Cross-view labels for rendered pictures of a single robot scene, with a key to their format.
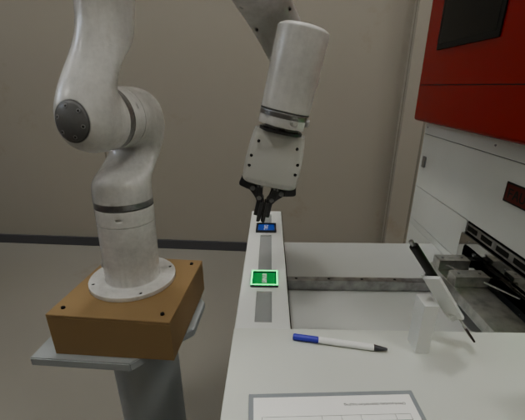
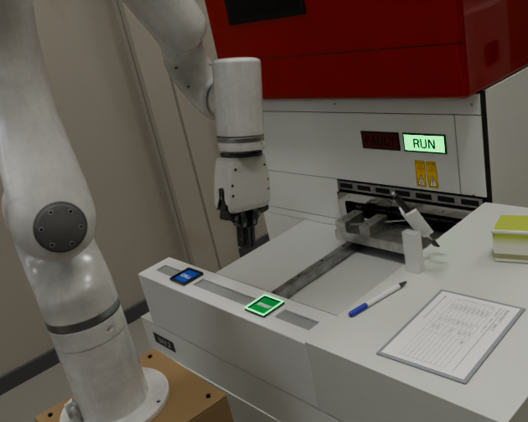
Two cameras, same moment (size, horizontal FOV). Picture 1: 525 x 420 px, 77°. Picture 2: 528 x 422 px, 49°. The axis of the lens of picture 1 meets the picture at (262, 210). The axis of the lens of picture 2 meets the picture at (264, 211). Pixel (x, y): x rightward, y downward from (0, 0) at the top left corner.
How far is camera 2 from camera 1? 0.66 m
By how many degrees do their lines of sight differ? 38
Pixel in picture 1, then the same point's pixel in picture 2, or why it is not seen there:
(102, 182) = (78, 290)
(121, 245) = (119, 357)
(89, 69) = (55, 162)
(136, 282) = (142, 395)
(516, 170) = (364, 120)
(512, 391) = (475, 258)
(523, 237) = (394, 171)
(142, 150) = not seen: hidden behind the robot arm
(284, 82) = (248, 110)
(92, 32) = (38, 120)
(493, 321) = not seen: hidden behind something
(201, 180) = not seen: outside the picture
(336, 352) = (383, 303)
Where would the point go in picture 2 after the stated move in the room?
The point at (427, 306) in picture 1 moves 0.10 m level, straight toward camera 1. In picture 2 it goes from (415, 234) to (442, 254)
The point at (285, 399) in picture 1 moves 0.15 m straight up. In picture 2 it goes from (396, 338) to (385, 255)
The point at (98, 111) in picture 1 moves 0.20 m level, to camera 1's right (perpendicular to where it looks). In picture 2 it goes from (88, 203) to (196, 156)
